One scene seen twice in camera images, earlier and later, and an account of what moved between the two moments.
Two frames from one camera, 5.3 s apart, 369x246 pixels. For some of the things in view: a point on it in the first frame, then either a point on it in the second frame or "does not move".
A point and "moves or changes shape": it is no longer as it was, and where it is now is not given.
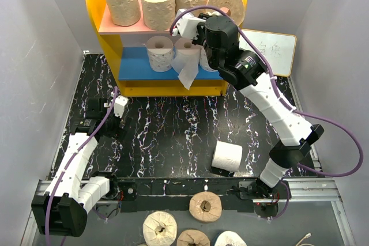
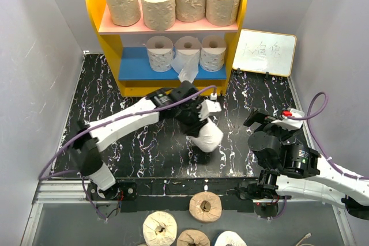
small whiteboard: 278,49 does not move
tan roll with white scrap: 228,2 moves or changes shape
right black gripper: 201,30 -> 257,116
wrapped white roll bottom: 229,238 does not move
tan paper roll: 123,2 does not move
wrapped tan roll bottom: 193,237 does not move
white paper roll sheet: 185,62 does not move
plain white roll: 227,156 -> 210,136
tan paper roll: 158,4 does not move
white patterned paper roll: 160,51 does not move
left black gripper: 118,133 -> 194,129
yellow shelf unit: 145,62 does not move
